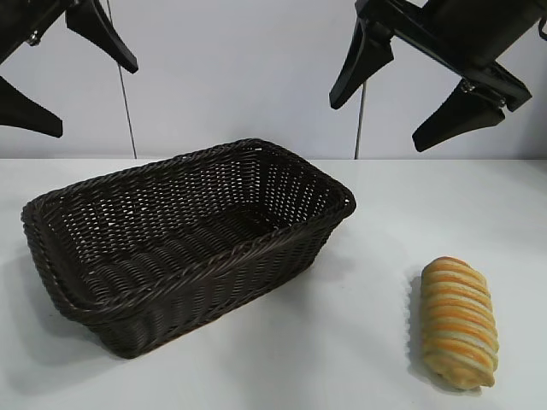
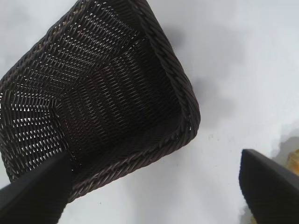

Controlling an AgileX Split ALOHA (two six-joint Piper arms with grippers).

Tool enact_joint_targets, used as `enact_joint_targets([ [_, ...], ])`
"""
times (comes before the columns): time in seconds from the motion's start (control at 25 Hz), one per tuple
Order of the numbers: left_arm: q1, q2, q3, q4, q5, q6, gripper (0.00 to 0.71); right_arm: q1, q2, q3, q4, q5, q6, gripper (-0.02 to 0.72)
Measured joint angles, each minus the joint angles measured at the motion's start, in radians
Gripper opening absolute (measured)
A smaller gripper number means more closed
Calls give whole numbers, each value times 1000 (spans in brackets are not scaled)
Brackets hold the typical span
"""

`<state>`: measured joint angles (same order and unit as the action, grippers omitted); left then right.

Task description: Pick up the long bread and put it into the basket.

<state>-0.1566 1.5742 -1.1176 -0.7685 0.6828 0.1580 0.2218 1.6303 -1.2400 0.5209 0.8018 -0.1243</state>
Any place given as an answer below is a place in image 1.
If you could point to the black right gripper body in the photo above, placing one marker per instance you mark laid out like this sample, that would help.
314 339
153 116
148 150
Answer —
461 30

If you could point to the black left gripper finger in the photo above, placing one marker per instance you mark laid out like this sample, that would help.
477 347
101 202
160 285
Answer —
30 113
100 34

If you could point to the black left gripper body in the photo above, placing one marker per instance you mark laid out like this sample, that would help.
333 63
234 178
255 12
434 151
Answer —
21 21

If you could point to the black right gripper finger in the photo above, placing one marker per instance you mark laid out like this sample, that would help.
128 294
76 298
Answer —
363 64
461 115

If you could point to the dark brown woven wicker basket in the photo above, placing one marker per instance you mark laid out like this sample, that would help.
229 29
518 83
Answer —
192 239

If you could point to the long striped bread roll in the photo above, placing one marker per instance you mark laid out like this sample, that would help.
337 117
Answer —
459 324

